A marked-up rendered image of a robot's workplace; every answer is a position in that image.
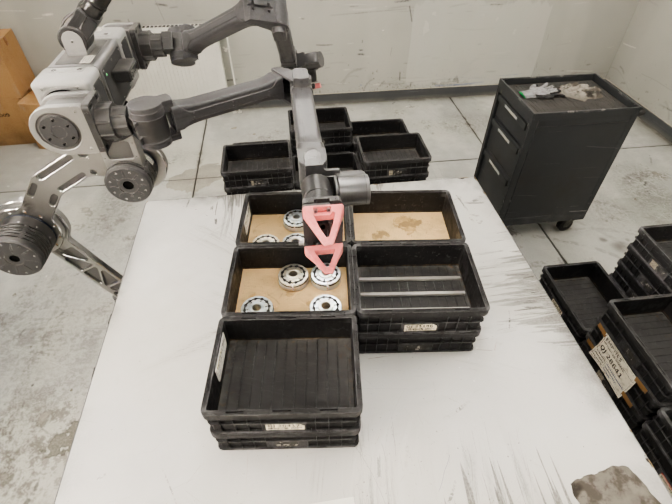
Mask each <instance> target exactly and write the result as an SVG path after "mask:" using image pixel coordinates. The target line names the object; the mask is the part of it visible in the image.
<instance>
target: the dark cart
mask: <svg viewBox="0 0 672 504"><path fill-rule="evenodd" d="M545 82H547V83H548V85H547V86H546V87H548V86H551V85H554V86H555V87H554V88H558V87H560V86H561V85H564V84H568V83H571V84H572V83H574V82H577V83H578V84H588V85H589V87H594V86H597V87H598V88H599V89H601V91H599V92H600V93H601V94H602V95H603V97H602V98H596V99H587V100H586V101H585V102H584V101H580V100H577V99H573V98H570V97H560V96H555V97H554V98H553V99H545V98H524V97H523V96H522V95H521V94H520V93H519V92H520V91H526V90H529V88H530V86H531V85H533V84H538V87H540V86H542V85H544V83H545ZM641 109H642V107H641V106H640V105H638V104H637V103H636V102H634V101H633V100H632V99H630V98H629V97H628V96H626V95H625V94H623V93H622V92H621V91H619V90H618V89H617V88H615V87H614V86H612V85H611V84H610V83H608V82H607V81H606V80H604V79H603V78H602V77H600V76H599V75H597V74H596V73H588V74H570V75H551V76H533V77H514V78H500V80H499V83H498V88H497V91H496V95H495V99H494V102H493V106H492V110H491V114H490V117H489V121H488V125H487V129H486V132H485V136H484V140H483V143H482V147H481V151H480V155H479V158H478V162H477V166H476V170H475V173H474V177H475V178H476V179H477V181H478V182H479V184H480V186H481V187H482V189H483V191H484V192H485V194H486V195H487V197H488V199H489V200H490V202H491V204H492V205H493V207H494V208H495V210H496V212H497V213H498V215H499V217H500V218H501V220H502V221H503V223H504V225H505V226H506V228H507V226H511V225H522V224H534V223H546V222H557V221H558V222H557V224H556V227H557V228H558V229H559V230H560V231H564V230H567V229H568V228H569V227H571V225H572V224H573V221H574V220H578V219H579V220H580V219H584V217H585V215H586V213H587V211H588V209H589V207H590V205H591V203H592V202H593V200H594V198H595V196H596V194H597V192H598V190H599V188H600V186H601V184H602V183H603V181H604V179H605V177H606V175H607V173H608V171H609V169H610V167H611V165H612V163H613V162H614V160H615V158H616V156H617V154H618V152H619V150H620V148H621V146H622V144H623V143H624V141H625V139H626V137H627V135H628V133H629V131H630V129H631V127H632V125H633V124H634V122H635V120H636V118H637V116H638V114H639V112H640V111H641Z"/></svg>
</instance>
